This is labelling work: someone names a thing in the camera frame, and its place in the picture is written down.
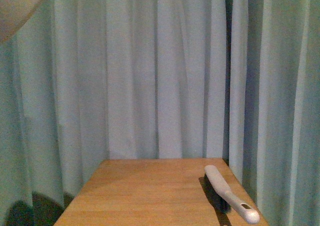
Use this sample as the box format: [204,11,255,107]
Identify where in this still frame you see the beige hand brush black bristles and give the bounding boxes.
[204,165,260,224]

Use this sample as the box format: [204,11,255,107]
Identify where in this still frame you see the beige plastic dustpan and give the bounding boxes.
[0,0,42,43]

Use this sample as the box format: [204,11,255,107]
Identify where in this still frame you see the light green curtain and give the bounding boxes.
[0,0,320,225]

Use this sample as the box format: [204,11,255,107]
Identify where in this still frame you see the wooden nightstand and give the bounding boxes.
[56,158,255,225]

